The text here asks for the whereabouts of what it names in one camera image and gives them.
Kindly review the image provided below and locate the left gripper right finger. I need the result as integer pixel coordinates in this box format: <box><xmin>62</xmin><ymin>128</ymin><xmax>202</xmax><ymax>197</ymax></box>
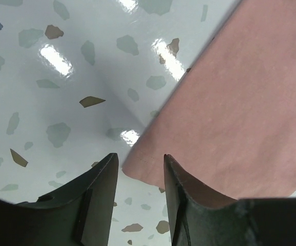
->
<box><xmin>164</xmin><ymin>154</ymin><xmax>296</xmax><ymax>246</ymax></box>

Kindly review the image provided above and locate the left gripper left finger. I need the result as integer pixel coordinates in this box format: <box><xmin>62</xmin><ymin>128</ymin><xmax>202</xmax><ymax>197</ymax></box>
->
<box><xmin>0</xmin><ymin>153</ymin><xmax>119</xmax><ymax>245</ymax></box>

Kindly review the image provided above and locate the pink t shirt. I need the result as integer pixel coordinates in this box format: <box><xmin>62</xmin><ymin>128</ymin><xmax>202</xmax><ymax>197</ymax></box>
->
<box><xmin>122</xmin><ymin>1</ymin><xmax>296</xmax><ymax>198</ymax></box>

